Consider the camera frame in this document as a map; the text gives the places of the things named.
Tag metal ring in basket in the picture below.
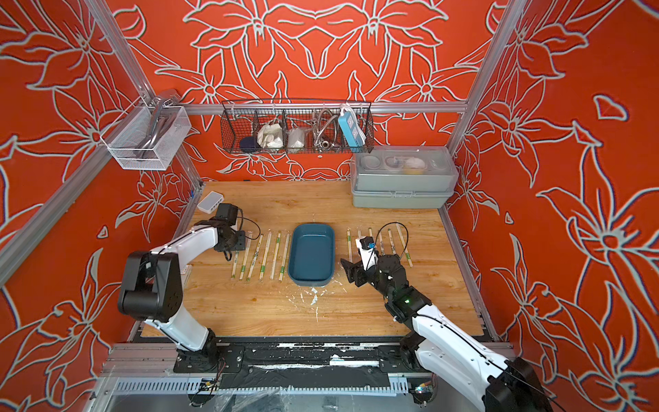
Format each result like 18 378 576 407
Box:
313 107 340 151

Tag light blue box in basket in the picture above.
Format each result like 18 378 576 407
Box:
338 104 367 153

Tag white network switch box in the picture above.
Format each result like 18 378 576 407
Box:
197 191 224 214

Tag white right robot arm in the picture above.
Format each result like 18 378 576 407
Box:
341 255 553 411

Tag clear plastic wall bin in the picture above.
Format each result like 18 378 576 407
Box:
101 103 192 171

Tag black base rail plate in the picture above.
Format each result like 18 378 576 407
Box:
173 336 432 388

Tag teal plastic storage box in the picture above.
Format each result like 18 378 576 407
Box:
288 223 336 287

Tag white crumpled bag in basket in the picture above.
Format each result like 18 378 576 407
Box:
257 123 284 149

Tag grey lidded plastic container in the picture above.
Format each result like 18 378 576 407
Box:
350 146 458 209

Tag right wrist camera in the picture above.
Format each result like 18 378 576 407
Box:
355 236 378 271

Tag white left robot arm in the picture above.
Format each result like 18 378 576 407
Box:
118 204 246 371

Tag black wire wall basket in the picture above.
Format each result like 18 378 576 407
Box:
221 99 375 155

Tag metal tongs in bin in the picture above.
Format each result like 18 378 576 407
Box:
137 97 175 159

